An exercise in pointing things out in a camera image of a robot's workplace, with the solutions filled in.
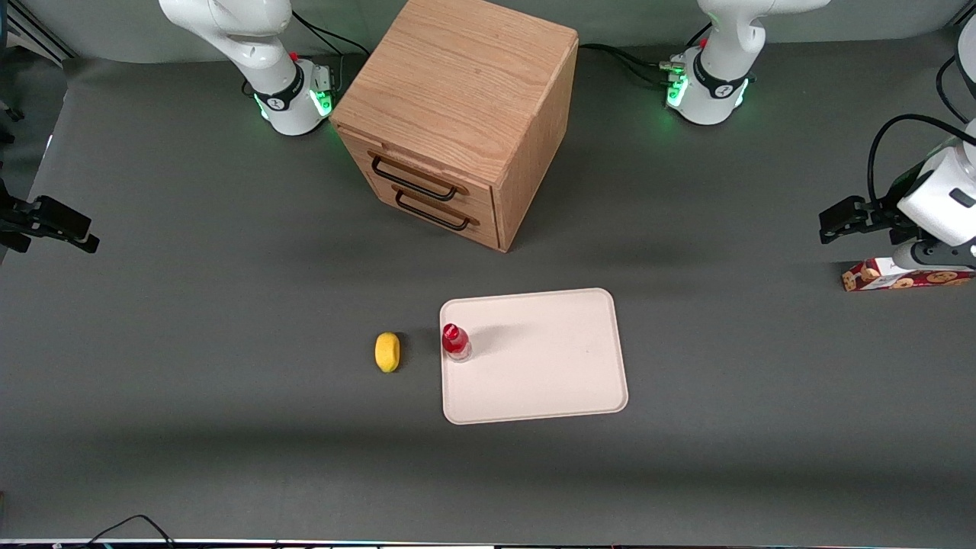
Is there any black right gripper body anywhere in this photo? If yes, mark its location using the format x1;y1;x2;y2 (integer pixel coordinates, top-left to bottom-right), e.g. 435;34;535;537
0;179;35;254

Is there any red cookie box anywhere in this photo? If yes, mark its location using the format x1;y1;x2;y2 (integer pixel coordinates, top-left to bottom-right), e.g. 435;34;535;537
841;257;976;293

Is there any beige plastic tray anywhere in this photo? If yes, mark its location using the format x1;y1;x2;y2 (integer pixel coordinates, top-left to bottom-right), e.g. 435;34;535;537
439;287;629;425

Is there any yellow lemon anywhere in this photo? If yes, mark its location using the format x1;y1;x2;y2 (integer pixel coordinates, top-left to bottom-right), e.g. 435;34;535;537
374;332;401;374

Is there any small red-capped bottle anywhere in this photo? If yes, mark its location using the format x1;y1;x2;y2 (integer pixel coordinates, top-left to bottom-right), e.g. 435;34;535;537
441;323;472;363

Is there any wooden drawer cabinet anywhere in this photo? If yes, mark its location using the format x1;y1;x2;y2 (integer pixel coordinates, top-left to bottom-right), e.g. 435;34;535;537
329;0;579;254

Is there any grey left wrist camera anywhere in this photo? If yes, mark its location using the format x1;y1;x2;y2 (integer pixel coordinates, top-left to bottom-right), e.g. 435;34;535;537
892;240;976;272

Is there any dark metal frame rail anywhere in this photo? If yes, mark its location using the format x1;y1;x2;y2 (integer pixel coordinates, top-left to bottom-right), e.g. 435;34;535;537
0;0;77;66

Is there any thin black table-edge cable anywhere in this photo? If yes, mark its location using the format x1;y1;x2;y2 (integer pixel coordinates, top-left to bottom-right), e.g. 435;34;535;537
85;515;178;549

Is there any black left base cable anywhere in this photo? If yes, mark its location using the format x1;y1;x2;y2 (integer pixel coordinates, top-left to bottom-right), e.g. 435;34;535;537
578;42;683;88

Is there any black base cable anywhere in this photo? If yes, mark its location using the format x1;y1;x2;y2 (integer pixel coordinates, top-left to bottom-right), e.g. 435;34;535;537
290;9;372;88
578;42;683;88

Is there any black right base cable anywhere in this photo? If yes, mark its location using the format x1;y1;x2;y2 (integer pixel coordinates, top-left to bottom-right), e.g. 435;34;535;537
290;9;372;88

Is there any black drawer handle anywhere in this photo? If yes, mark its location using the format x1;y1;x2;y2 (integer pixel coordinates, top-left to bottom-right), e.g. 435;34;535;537
394;191;470;232
371;156;458;203

